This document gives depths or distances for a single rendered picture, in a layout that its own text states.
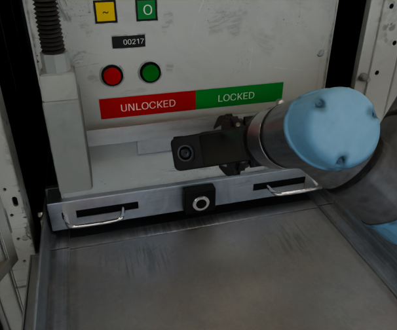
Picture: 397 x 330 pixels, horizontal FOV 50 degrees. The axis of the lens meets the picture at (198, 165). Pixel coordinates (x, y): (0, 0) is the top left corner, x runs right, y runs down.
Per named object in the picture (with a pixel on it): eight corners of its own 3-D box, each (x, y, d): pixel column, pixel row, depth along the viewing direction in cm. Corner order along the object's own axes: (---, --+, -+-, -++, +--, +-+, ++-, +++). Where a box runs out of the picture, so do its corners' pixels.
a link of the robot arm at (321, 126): (359, 193, 37) (289, 132, 35) (300, 188, 48) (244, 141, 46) (406, 124, 38) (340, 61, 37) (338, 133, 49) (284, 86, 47)
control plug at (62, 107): (94, 190, 63) (76, 76, 54) (59, 195, 62) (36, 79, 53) (91, 165, 69) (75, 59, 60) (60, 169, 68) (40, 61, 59)
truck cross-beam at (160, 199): (323, 188, 88) (327, 164, 85) (52, 231, 76) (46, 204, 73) (311, 176, 92) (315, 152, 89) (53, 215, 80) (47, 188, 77)
